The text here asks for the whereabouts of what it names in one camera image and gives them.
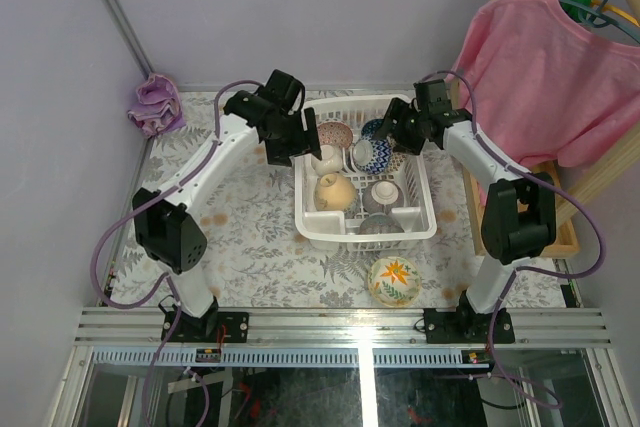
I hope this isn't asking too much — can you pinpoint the aluminium mounting rail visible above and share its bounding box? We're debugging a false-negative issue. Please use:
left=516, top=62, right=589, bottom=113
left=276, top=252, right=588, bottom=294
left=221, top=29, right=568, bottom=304
left=74, top=307, right=613, bottom=349

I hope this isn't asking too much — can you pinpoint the yellow rimmed bottom bowl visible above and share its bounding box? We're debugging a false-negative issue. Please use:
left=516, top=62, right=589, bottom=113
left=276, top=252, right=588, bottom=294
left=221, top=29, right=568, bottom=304
left=314, top=173, right=357, bottom=212

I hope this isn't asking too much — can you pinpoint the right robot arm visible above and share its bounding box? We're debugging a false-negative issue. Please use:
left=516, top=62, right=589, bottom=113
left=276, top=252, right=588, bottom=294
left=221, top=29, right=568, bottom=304
left=373, top=80, right=556, bottom=342

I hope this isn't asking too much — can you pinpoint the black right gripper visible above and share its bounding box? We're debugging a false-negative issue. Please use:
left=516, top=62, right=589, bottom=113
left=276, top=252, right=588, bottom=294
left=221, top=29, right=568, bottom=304
left=371, top=98, right=428, bottom=157

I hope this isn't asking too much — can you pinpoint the blue triangle pattern bowl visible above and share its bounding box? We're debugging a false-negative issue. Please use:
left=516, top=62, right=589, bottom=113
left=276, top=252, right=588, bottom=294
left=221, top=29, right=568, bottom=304
left=360, top=118, right=383, bottom=138

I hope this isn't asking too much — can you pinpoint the green clothes hanger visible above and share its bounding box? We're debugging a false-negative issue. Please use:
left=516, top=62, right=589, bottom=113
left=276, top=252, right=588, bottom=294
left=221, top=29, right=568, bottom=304
left=559, top=0, right=639, bottom=30

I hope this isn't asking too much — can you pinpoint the floral table mat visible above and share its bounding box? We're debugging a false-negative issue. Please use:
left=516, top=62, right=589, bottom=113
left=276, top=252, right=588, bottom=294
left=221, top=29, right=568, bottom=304
left=112, top=92, right=565, bottom=309

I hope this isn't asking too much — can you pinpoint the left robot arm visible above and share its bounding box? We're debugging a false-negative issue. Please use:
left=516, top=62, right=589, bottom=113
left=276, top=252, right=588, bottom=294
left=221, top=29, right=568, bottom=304
left=132, top=70, right=321, bottom=342

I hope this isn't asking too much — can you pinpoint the brown checker pattern bowl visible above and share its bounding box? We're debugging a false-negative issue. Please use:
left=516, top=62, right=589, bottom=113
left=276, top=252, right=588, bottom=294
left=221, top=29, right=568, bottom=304
left=387, top=152, right=406, bottom=172

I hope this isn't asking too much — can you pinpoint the red eye pattern bowl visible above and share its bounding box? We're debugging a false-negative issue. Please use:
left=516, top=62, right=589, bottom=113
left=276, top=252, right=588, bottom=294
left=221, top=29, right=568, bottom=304
left=317, top=121, right=353, bottom=149

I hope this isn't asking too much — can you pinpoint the purple folded cloth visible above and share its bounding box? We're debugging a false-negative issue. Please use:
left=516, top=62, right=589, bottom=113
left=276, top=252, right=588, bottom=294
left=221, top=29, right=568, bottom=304
left=127, top=73, right=186, bottom=138

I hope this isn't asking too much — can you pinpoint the pink t-shirt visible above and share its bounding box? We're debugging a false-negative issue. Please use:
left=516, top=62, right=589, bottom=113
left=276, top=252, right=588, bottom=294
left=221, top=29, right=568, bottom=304
left=453, top=0, right=639, bottom=167

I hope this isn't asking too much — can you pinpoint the orange flower pattern bowl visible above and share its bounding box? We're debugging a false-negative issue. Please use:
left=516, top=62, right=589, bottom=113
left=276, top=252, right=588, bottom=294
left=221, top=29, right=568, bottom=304
left=367, top=256, right=422, bottom=308

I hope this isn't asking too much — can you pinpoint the purple striped bowl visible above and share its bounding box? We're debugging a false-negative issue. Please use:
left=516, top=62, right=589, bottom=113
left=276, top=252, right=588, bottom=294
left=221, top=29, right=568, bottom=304
left=362, top=180, right=405, bottom=214

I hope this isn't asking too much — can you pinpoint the white plastic dish rack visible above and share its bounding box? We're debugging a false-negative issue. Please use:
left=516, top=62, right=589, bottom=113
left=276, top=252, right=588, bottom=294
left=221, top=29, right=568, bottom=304
left=295, top=95, right=437, bottom=251

